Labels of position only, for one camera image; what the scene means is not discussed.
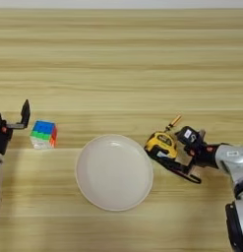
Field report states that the multicolour puzzle cube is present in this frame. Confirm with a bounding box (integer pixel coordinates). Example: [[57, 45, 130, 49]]
[[30, 119, 58, 151]]

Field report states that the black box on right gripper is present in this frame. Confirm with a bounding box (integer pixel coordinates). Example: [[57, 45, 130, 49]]
[[175, 126, 206, 148]]

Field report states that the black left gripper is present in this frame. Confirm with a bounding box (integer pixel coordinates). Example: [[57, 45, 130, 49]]
[[0, 98, 31, 156]]

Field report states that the white round plate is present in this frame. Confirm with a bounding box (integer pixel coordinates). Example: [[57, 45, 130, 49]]
[[75, 133, 154, 212]]

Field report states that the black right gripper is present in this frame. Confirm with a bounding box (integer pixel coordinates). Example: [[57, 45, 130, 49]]
[[149, 139, 222, 185]]

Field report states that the yellow tape measure with strap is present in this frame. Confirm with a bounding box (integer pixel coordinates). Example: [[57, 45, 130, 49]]
[[144, 130, 179, 160]]

